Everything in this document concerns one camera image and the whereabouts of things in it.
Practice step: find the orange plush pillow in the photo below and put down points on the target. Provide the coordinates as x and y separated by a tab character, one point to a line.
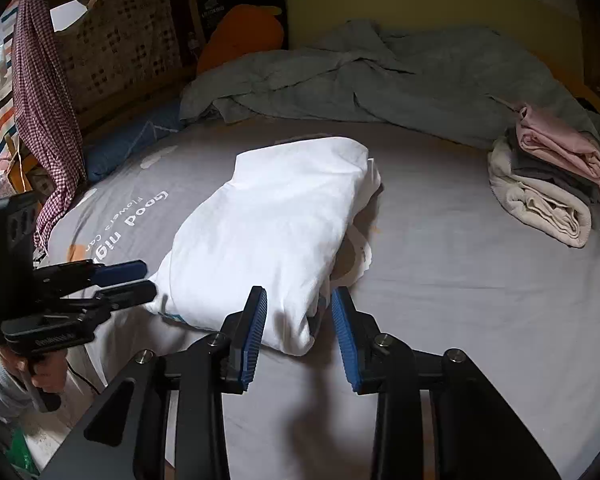
240	35

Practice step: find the white shirt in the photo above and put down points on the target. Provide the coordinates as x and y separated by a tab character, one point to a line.
270	220

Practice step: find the lattice wooden headboard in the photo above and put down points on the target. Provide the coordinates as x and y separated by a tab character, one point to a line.
120	45

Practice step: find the person's left forearm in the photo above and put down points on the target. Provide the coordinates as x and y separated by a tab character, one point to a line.
0	390

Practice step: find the blue pillow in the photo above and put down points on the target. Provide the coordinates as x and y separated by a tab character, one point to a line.
130	140

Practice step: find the white paper sheet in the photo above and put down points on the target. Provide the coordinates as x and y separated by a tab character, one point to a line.
67	16

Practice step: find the red checked cloth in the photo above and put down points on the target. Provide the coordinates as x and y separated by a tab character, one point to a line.
45	110

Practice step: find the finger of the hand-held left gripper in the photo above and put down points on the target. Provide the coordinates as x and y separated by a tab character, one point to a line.
135	291
125	271

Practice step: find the person's left hand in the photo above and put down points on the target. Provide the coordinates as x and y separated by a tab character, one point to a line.
52	375

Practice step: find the folded pink garment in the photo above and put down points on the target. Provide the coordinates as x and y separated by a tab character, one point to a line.
560	145

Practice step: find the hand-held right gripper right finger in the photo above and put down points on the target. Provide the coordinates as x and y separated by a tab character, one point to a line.
347	340

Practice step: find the grey-green blanket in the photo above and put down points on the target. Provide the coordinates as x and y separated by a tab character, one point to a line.
380	80

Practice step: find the folded cream garment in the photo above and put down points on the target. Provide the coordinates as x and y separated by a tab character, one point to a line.
540	210

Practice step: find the green bag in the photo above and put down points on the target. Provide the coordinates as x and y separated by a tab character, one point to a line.
22	452

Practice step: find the bed with grey sheet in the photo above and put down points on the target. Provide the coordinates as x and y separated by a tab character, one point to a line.
455	285

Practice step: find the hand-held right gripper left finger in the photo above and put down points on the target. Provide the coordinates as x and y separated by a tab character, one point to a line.
252	340

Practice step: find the folded grey garment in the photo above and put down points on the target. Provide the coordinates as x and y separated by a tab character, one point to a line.
550	172

